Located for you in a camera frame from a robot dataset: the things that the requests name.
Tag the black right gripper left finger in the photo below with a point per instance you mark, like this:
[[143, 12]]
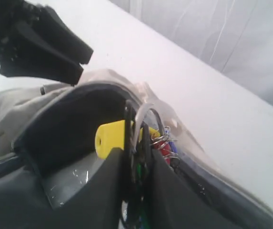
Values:
[[83, 195]]

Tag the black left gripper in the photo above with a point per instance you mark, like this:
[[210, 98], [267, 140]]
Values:
[[33, 39]]

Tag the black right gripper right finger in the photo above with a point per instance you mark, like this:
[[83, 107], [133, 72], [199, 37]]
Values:
[[185, 199]]

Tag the colourful key tag bunch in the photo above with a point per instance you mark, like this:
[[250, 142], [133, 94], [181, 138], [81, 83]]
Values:
[[138, 134]]

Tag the cream duffel bag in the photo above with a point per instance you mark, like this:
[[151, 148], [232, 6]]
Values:
[[55, 125]]

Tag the clear plastic packet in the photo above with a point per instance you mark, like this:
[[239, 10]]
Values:
[[60, 186]]

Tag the white curtain backdrop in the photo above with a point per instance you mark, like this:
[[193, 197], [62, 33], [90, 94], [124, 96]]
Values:
[[235, 37]]

